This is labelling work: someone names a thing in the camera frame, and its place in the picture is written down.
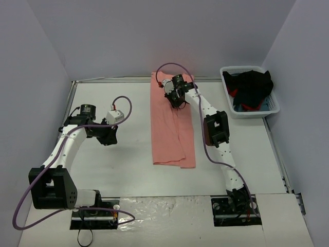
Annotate pink t shirt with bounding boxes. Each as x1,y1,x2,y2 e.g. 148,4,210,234
150,72,196,169

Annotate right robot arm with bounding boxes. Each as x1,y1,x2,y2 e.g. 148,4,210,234
160,75,250,213

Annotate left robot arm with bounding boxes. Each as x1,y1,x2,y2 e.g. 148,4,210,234
28,104,124,215

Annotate black and red clothes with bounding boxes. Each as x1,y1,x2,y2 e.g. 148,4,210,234
223,70,273,112

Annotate white plastic basket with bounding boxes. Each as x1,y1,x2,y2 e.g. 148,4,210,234
220,66,280,119

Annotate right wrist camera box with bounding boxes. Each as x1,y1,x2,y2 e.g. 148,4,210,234
161,79,175,94

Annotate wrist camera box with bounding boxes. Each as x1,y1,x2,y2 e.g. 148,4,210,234
105,110,125,125
161,79,175,94

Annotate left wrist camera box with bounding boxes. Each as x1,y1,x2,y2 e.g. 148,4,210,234
105,110,125,125

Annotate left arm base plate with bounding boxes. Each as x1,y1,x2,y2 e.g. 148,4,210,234
69,210,119,230

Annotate black loop cable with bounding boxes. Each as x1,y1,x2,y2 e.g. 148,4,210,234
77,227,94,246

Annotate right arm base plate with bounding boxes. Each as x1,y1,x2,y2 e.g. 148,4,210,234
211,195,262,227

